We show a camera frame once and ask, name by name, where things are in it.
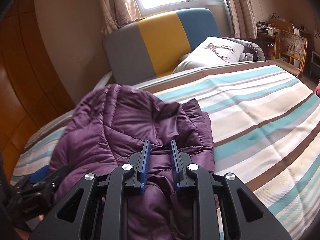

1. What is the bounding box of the striped bed cover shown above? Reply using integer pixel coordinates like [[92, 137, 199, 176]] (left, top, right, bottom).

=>
[[10, 62, 319, 239]]

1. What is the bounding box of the cluttered wooden desk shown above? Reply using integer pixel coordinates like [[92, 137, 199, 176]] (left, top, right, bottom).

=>
[[256, 13, 313, 63]]

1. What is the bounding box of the grey yellow blue sofa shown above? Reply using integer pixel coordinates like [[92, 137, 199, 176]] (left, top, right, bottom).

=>
[[96, 8, 265, 89]]

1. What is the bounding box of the left pink curtain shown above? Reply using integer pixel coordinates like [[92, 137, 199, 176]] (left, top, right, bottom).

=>
[[99, 0, 142, 35]]

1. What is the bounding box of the wooden wardrobe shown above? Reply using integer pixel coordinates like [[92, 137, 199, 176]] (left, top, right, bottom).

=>
[[1, 0, 75, 179]]

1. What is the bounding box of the right pink curtain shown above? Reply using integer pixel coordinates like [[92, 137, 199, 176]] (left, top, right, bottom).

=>
[[226, 0, 258, 39]]

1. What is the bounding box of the pink ruffled blanket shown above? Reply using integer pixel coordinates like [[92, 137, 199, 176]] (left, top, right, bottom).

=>
[[314, 80, 320, 98]]

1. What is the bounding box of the white printed pillow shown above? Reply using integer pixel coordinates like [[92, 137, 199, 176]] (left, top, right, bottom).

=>
[[173, 37, 245, 74]]

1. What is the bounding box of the rattan wooden chair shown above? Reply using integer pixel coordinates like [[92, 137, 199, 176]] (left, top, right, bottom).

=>
[[267, 29, 308, 79]]

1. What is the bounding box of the pink curtain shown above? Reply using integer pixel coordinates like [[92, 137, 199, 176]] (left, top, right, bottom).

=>
[[226, 0, 258, 39], [99, 0, 142, 35]]

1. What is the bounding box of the purple quilted down jacket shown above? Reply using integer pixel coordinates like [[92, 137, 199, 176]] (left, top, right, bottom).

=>
[[49, 85, 214, 239]]

